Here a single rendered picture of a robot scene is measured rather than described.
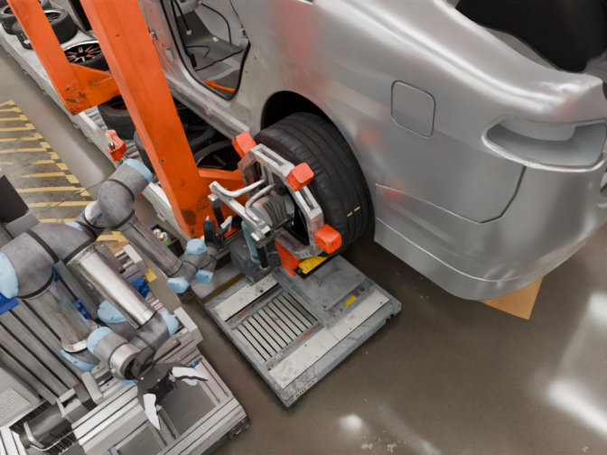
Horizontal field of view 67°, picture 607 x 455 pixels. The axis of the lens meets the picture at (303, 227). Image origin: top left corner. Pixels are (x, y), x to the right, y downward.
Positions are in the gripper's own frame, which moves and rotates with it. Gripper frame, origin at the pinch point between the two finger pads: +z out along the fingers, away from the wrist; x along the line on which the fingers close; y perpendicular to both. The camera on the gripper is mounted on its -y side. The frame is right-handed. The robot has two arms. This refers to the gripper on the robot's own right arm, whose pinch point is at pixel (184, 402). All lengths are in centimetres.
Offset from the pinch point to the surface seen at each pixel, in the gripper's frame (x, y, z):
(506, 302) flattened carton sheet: -174, 100, 43
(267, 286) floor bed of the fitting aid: -110, 102, -77
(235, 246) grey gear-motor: -101, 70, -90
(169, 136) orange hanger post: -84, -3, -101
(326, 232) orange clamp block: -92, 23, -22
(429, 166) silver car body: -96, -19, 15
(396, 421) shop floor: -84, 113, 23
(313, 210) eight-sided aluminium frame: -92, 14, -28
